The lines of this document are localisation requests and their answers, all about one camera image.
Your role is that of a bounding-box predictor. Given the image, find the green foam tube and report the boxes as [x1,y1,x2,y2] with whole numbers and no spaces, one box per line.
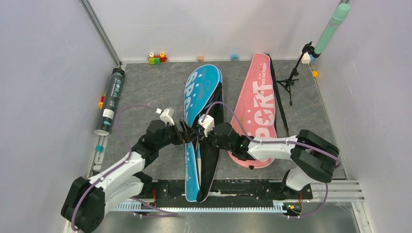
[313,2,351,58]

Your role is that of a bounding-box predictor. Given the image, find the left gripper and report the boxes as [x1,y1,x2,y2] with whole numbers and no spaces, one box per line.
[156,118,199,150]

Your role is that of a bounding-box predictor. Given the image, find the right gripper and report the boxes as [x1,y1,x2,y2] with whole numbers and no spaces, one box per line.
[198,125,233,153]

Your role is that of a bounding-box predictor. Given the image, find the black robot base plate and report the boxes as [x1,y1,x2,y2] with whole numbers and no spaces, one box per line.
[137,180,313,208]

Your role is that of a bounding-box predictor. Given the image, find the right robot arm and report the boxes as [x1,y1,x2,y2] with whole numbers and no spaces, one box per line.
[198,120,341,198]

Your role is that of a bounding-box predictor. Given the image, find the black shuttlecock tube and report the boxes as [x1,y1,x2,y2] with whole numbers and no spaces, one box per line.
[94,68,125,136]

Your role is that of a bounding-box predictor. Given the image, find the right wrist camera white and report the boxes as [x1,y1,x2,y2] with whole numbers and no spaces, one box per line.
[198,114,215,137]

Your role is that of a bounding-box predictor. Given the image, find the white slotted cable duct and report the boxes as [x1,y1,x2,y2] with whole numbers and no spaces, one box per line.
[112,200,287,214]

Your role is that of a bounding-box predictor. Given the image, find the small orange block right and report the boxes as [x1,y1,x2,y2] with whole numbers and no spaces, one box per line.
[312,70,319,78]

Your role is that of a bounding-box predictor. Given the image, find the pink racket cover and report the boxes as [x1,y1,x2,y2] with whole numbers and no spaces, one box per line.
[227,52,290,169]

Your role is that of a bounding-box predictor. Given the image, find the toy blocks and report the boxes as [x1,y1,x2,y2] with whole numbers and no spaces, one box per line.
[147,52,168,65]
[99,96,105,109]

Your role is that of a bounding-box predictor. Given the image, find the toy blocks at back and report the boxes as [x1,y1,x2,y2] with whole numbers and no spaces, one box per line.
[147,52,168,65]

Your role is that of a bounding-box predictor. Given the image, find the black mini tripod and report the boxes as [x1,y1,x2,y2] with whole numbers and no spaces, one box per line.
[276,41,313,106]

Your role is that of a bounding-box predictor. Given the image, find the teal clip on rail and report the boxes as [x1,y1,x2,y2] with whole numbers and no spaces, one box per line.
[95,145,104,153]

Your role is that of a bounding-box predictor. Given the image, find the blue racket cover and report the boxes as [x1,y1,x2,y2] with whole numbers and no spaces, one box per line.
[183,65,223,202]

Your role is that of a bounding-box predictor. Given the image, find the toy blocks at left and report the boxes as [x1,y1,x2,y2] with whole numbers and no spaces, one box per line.
[99,96,105,109]

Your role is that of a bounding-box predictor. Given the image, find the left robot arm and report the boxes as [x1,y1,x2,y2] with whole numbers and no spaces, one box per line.
[61,119,200,233]

